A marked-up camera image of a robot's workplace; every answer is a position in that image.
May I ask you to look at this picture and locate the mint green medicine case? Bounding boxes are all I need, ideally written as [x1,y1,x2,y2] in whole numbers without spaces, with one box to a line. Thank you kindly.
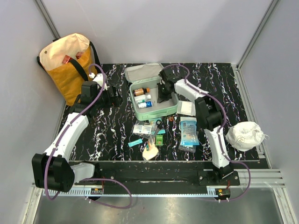
[125,63,178,121]

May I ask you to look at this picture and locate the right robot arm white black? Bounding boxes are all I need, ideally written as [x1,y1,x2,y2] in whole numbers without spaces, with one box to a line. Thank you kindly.
[158,68,234,185]

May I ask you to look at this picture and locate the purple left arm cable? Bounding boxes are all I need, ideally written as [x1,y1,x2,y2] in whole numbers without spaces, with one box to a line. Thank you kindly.
[44,63,133,209]

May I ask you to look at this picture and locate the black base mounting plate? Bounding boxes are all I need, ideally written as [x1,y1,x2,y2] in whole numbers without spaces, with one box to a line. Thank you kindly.
[67,160,241,194]

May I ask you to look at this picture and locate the orange tote bag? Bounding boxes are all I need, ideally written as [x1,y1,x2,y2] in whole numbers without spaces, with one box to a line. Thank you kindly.
[36,33,101,106]

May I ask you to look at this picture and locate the blue mask packet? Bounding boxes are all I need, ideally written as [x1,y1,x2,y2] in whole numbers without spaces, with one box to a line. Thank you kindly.
[179,117,199,153]

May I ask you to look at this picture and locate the brown bottle orange cap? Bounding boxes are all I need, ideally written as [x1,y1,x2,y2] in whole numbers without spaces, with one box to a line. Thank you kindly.
[133,88,150,97]

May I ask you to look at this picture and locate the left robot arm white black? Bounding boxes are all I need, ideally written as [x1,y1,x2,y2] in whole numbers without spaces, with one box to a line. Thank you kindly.
[32,73,122,192]

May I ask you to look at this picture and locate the white crumpled cloth bag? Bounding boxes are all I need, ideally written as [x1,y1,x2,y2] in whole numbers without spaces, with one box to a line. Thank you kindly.
[225,121,270,152]

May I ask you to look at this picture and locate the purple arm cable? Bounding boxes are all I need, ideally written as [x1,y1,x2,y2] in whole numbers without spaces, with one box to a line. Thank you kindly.
[162,64,252,202]
[44,63,133,209]

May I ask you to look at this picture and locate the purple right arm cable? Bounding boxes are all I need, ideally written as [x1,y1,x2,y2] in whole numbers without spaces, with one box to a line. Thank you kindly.
[162,64,252,202]

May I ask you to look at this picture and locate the clear bag yellow items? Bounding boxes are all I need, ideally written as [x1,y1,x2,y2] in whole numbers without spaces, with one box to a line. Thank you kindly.
[142,137,159,161]

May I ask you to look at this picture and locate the small green box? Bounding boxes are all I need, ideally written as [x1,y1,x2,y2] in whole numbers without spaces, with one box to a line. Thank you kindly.
[156,134,163,146]

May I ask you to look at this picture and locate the black handled scissors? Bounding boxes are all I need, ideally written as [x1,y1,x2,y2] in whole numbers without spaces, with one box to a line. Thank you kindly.
[155,119,163,129]

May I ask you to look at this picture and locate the clear bag white leaflets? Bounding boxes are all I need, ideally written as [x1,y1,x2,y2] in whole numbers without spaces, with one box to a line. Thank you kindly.
[132,121,153,135]

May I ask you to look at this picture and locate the teal plaster packet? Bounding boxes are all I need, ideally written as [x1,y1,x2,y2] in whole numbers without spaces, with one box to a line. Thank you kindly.
[149,118,162,135]

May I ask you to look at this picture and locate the white pill bottle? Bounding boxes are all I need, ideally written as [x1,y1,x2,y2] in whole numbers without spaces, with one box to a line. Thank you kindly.
[134,94,151,104]

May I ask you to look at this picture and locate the white gauze pad packet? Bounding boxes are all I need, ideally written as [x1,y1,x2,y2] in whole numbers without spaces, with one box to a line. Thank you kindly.
[177,100,196,116]

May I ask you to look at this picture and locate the cyan sachet strip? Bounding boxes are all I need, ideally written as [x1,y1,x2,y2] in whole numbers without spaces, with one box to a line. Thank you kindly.
[128,139,142,147]

